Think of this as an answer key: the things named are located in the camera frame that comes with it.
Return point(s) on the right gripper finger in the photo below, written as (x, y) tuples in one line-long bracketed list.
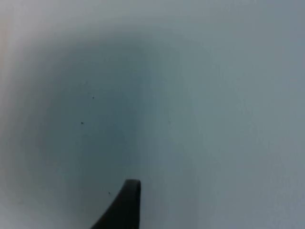
[(126, 210)]

